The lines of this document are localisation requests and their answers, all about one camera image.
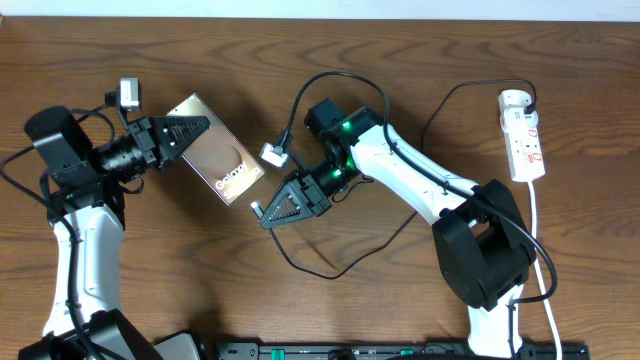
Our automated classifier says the black charging cable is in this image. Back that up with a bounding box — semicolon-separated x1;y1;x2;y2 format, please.
250;78;538;281

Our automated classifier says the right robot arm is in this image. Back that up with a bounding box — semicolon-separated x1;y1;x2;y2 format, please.
251;99;536;358

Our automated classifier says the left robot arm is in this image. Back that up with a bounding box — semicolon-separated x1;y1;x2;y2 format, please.
18;106;210;359

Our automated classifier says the white USB charger plug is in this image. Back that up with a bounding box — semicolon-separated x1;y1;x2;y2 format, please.
498;89;533;113

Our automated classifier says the white power strip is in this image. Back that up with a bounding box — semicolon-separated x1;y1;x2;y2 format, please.
500;107;545;183

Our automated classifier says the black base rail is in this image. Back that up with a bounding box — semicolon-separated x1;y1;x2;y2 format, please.
154;341;591;360

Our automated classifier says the black right camera cable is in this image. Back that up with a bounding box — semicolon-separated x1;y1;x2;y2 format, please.
275;70;559;360

